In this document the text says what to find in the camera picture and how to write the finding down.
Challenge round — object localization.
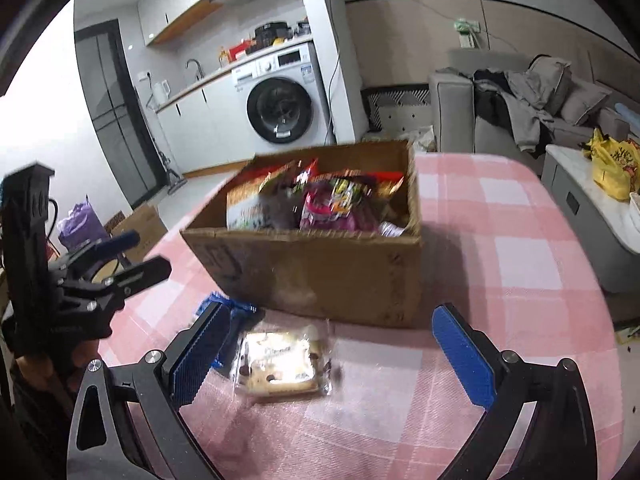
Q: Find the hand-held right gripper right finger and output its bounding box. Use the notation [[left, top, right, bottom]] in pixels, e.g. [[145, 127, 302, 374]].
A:
[[431, 302, 598, 480]]

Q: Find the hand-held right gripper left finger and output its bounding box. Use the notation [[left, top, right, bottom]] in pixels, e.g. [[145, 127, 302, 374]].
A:
[[66, 300, 232, 480]]

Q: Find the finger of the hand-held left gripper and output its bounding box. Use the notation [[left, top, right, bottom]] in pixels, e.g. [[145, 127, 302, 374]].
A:
[[92, 255, 172, 311], [52, 230, 142, 278]]

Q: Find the blue snack packet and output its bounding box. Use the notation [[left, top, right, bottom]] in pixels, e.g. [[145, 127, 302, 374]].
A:
[[194, 291, 258, 371]]

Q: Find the clear pastry packet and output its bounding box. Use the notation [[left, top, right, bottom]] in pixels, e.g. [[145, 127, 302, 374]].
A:
[[234, 322, 335, 401]]

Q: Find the white fries snack bag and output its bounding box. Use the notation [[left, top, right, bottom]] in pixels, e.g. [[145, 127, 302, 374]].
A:
[[226, 160, 301, 231]]

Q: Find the brown cardboard box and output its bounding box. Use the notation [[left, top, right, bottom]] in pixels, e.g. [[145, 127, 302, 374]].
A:
[[180, 139, 423, 329]]

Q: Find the red noodle packet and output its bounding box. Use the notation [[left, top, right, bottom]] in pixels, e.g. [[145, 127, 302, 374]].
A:
[[367, 171, 406, 198]]

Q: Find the purple snack bag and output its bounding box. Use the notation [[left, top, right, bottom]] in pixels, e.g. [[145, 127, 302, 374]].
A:
[[299, 172, 401, 233]]

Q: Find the person's left hand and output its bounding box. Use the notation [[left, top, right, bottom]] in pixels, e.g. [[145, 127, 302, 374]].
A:
[[12, 337, 101, 401]]

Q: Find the purple plastic bag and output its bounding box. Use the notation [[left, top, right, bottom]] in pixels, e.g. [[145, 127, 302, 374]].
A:
[[57, 200, 108, 251]]

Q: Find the small floor cardboard box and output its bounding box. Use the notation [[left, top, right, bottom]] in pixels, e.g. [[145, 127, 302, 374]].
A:
[[102, 202, 168, 261]]

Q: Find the pink checked tablecloth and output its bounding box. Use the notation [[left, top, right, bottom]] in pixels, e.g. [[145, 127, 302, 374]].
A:
[[97, 152, 618, 480]]

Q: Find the stick vacuum cleaner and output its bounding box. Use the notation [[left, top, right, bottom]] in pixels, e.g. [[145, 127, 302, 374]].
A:
[[150, 105, 187, 194]]

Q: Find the dark grey refrigerator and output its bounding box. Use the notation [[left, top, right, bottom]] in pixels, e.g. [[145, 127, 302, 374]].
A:
[[75, 20, 166, 206]]

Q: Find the white kitchen base cabinet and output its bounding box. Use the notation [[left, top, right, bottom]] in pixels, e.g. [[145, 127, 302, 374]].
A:
[[155, 72, 251, 176]]

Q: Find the grey white side table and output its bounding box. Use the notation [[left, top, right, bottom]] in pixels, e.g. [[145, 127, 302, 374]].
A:
[[541, 144, 640, 293]]

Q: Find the white plastic bag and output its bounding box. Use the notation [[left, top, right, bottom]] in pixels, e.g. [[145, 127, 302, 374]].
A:
[[627, 195, 640, 256]]

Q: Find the white washing machine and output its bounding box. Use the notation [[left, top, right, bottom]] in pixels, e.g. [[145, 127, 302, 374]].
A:
[[231, 42, 333, 145]]

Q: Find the yellow plastic bag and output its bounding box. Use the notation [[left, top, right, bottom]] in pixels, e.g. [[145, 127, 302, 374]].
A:
[[582, 128, 640, 202]]

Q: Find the grey sofa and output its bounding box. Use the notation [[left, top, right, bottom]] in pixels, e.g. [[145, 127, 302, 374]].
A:
[[429, 49, 640, 161]]

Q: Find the white vented panel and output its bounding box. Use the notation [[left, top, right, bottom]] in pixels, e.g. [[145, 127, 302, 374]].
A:
[[360, 84, 436, 141]]

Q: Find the black garment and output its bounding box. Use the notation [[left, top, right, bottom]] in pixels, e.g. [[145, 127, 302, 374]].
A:
[[472, 69, 516, 126]]

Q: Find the grey jacket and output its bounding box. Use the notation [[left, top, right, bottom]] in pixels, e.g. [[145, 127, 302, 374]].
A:
[[505, 57, 573, 153]]

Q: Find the grey sofa cushion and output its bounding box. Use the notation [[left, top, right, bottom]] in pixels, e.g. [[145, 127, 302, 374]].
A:
[[560, 77, 613, 126]]

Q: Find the white wall cabinet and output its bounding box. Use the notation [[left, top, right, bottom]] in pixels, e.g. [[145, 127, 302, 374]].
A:
[[137, 0, 241, 46]]

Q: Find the wall power strip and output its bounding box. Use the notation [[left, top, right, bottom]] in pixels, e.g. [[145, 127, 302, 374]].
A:
[[452, 17, 483, 50]]

